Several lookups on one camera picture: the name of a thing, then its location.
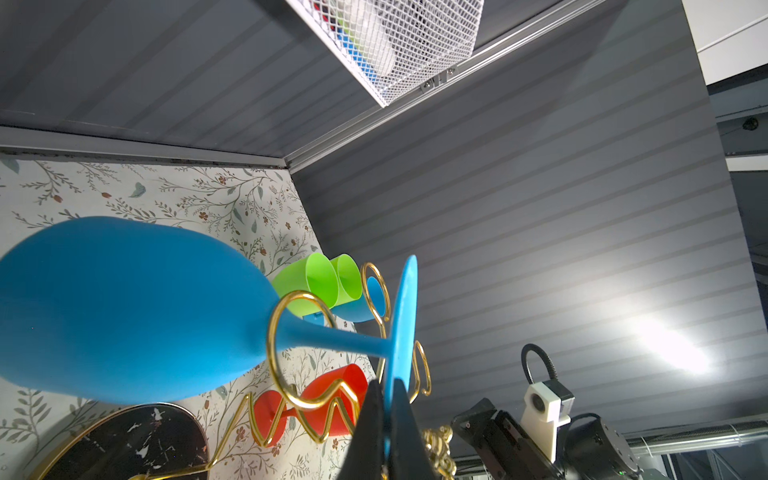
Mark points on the blue wine glass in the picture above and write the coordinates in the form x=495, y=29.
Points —
x=128, y=312
x=356, y=311

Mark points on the white marker in basket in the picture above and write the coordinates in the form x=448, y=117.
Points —
x=363, y=25

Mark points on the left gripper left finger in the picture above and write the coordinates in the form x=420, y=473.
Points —
x=365, y=455

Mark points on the white mesh wall basket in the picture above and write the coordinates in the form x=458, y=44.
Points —
x=428, y=37

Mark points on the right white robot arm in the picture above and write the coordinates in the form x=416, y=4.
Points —
x=594, y=450

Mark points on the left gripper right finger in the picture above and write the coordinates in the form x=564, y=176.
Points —
x=409, y=460

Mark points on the red wine glass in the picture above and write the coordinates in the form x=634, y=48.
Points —
x=338, y=396

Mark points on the floral table mat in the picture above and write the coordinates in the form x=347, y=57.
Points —
x=256, y=211

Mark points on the green wine glass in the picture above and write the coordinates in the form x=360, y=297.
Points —
x=349, y=280
x=314, y=274

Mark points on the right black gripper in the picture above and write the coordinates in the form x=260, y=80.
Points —
x=504, y=448

